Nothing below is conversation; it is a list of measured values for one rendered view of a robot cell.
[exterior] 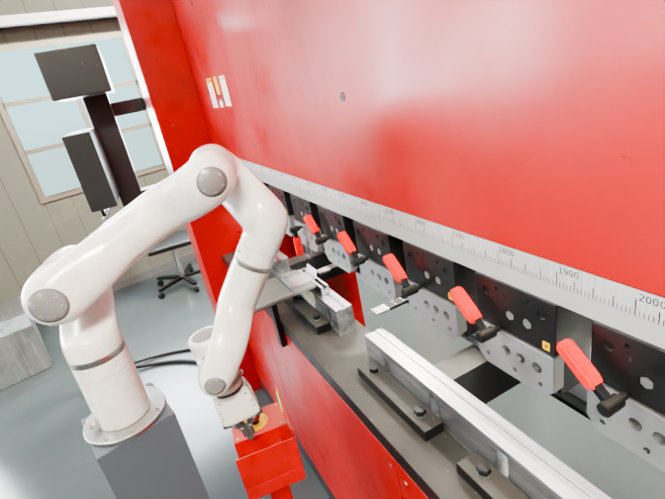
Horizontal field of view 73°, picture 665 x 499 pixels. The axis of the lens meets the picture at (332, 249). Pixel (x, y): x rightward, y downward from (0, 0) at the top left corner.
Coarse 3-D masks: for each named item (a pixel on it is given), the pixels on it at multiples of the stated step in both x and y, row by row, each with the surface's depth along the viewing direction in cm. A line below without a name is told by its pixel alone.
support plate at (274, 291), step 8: (288, 272) 169; (296, 272) 168; (272, 280) 165; (264, 288) 160; (272, 288) 159; (280, 288) 158; (296, 288) 156; (304, 288) 155; (312, 288) 155; (264, 296) 155; (272, 296) 154; (280, 296) 152; (288, 296) 152; (256, 304) 150; (264, 304) 149; (272, 304) 150
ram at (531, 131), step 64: (192, 0) 166; (256, 0) 114; (320, 0) 88; (384, 0) 71; (448, 0) 59; (512, 0) 51; (576, 0) 45; (640, 0) 40; (192, 64) 199; (256, 64) 129; (320, 64) 96; (384, 64) 76; (448, 64) 63; (512, 64) 54; (576, 64) 47; (640, 64) 42; (256, 128) 149; (320, 128) 106; (384, 128) 83; (448, 128) 67; (512, 128) 57; (576, 128) 50; (640, 128) 44; (384, 192) 90; (448, 192) 72; (512, 192) 61; (576, 192) 52; (640, 192) 46; (448, 256) 78; (576, 256) 55; (640, 256) 48; (640, 320) 50
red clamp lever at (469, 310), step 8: (456, 288) 74; (456, 296) 73; (464, 296) 73; (456, 304) 74; (464, 304) 72; (472, 304) 72; (464, 312) 72; (472, 312) 72; (472, 320) 72; (480, 320) 72; (480, 328) 71; (488, 328) 71; (496, 328) 71; (480, 336) 70; (488, 336) 70
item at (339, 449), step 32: (256, 320) 205; (256, 352) 238; (288, 352) 168; (288, 384) 189; (320, 384) 142; (288, 416) 216; (320, 416) 156; (352, 416) 122; (320, 448) 174; (352, 448) 132; (384, 448) 108; (320, 480) 199; (352, 480) 146; (384, 480) 116
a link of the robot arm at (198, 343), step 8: (208, 328) 109; (192, 336) 107; (200, 336) 106; (208, 336) 105; (192, 344) 104; (200, 344) 103; (208, 344) 103; (192, 352) 105; (200, 352) 104; (200, 360) 104
